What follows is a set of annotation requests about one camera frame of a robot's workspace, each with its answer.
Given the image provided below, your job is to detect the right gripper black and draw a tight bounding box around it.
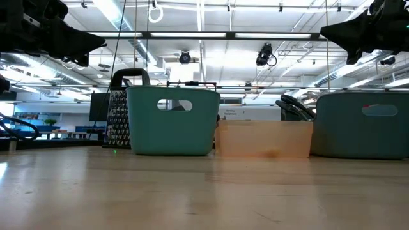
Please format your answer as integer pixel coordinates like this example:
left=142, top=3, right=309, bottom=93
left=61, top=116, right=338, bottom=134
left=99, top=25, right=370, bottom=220
left=320, top=0, right=409, bottom=66

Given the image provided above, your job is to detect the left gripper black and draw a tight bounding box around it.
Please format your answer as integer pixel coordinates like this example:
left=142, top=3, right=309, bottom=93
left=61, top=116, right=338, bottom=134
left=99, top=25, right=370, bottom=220
left=0, top=0, right=107, bottom=68

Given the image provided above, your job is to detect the black monitor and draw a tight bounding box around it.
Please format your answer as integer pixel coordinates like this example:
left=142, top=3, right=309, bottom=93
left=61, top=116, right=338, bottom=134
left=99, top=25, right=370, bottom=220
left=89, top=92, right=111, bottom=122

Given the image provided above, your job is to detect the wooden bench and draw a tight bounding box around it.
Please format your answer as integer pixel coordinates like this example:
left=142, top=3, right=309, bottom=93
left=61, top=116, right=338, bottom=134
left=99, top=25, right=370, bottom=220
left=38, top=129, right=89, bottom=140

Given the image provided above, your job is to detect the dark blue plastic bin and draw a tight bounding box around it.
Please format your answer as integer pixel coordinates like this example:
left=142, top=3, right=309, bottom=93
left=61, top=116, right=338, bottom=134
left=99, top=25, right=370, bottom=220
left=309, top=91, right=409, bottom=160

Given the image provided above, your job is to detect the round black ceiling spotlight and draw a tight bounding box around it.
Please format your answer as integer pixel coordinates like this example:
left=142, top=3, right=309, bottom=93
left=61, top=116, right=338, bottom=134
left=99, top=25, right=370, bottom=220
left=178, top=50, right=192, bottom=65

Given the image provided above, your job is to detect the black overhead light bar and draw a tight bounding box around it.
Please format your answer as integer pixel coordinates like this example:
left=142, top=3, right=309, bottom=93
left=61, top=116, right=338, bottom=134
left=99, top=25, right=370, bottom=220
left=88, top=31, right=328, bottom=42

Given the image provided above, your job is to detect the teal green plastic bin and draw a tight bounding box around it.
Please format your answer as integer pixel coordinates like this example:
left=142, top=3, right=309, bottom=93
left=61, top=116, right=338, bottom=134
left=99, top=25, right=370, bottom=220
left=125, top=85, right=222, bottom=157

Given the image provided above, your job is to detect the translucent orange plastic tray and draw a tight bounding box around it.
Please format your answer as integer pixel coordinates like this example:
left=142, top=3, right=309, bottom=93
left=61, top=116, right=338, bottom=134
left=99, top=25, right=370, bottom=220
left=214, top=119, right=314, bottom=159

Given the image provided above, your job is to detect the thin hanging cord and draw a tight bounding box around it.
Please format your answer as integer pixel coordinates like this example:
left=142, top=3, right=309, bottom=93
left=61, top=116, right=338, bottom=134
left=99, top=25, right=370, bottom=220
left=324, top=0, right=330, bottom=93
left=133, top=0, right=139, bottom=70
left=145, top=0, right=150, bottom=73

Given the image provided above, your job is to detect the black hanging cable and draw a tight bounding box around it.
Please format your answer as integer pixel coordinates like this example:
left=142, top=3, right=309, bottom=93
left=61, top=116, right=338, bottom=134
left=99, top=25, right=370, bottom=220
left=88, top=0, right=128, bottom=140

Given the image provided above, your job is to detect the white hanging ring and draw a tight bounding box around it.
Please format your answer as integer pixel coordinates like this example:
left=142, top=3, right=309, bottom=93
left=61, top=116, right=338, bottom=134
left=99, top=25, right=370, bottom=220
left=148, top=5, right=164, bottom=24

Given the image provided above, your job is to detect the steel box grater black handle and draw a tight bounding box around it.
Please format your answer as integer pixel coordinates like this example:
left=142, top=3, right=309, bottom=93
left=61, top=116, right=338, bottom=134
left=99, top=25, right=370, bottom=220
left=102, top=68, right=151, bottom=150

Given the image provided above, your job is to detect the black ceiling camera with cable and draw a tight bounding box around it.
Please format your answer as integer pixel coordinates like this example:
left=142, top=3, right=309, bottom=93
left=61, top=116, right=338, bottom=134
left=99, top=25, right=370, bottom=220
left=255, top=43, right=278, bottom=68

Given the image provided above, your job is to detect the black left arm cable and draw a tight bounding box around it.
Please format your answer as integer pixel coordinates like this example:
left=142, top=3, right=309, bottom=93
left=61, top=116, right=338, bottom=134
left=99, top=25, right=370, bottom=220
left=0, top=111, right=40, bottom=141

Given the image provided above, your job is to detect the black metal rig frame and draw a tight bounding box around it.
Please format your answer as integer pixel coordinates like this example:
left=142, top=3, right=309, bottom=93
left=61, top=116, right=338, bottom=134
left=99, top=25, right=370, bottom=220
left=0, top=137, right=105, bottom=153

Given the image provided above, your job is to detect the white wall sign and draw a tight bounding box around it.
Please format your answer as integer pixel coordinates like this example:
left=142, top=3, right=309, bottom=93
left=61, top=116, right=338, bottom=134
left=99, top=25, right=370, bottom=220
left=220, top=106, right=282, bottom=121

